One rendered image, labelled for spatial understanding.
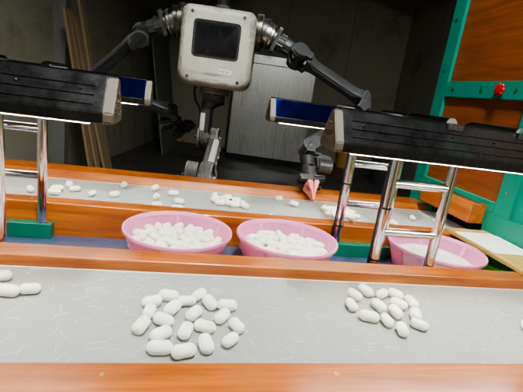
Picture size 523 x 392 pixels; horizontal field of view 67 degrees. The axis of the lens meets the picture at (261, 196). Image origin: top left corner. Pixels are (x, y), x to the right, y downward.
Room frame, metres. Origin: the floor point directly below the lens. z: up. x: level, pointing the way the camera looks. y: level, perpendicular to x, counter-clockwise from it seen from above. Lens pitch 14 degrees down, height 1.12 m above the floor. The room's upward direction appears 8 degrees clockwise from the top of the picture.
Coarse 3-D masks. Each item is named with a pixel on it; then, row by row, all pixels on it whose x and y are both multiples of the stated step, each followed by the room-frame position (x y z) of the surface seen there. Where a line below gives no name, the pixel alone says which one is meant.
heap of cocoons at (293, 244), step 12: (252, 240) 0.98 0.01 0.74; (264, 240) 0.99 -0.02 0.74; (276, 240) 1.03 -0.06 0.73; (288, 240) 1.01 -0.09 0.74; (300, 240) 1.02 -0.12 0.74; (312, 240) 1.05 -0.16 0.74; (288, 252) 0.94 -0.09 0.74; (300, 252) 0.94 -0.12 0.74; (312, 252) 0.95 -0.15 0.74; (324, 252) 0.98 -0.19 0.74
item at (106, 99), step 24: (0, 72) 0.57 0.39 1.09; (24, 72) 0.58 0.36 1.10; (48, 72) 0.59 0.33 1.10; (72, 72) 0.60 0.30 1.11; (0, 96) 0.55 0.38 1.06; (24, 96) 0.56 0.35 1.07; (48, 96) 0.57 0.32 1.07; (72, 96) 0.58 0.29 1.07; (96, 96) 0.59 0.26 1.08; (120, 96) 0.64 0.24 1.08; (72, 120) 0.57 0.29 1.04; (96, 120) 0.58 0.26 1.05; (120, 120) 0.65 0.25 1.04
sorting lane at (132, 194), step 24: (24, 192) 1.11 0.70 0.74; (72, 192) 1.17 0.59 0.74; (120, 192) 1.25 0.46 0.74; (144, 192) 1.29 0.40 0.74; (192, 192) 1.38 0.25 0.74; (216, 192) 1.42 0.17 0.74; (312, 216) 1.29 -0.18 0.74; (360, 216) 1.38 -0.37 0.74; (408, 216) 1.47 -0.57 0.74; (432, 216) 1.53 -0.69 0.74
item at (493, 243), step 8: (456, 232) 1.21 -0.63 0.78; (464, 232) 1.22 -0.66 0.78; (472, 240) 1.14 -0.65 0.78; (480, 240) 1.15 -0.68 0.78; (488, 240) 1.16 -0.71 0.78; (496, 240) 1.18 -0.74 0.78; (504, 240) 1.19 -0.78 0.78; (488, 248) 1.08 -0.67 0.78; (496, 248) 1.10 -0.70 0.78; (504, 248) 1.11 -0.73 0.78; (512, 248) 1.12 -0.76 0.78; (520, 248) 1.13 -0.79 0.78
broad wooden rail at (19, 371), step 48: (0, 384) 0.36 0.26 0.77; (48, 384) 0.37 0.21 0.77; (96, 384) 0.38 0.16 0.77; (144, 384) 0.39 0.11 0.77; (192, 384) 0.40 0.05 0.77; (240, 384) 0.42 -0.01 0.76; (288, 384) 0.43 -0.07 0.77; (336, 384) 0.44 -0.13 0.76; (384, 384) 0.45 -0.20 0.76; (432, 384) 0.47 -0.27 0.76; (480, 384) 0.48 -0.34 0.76
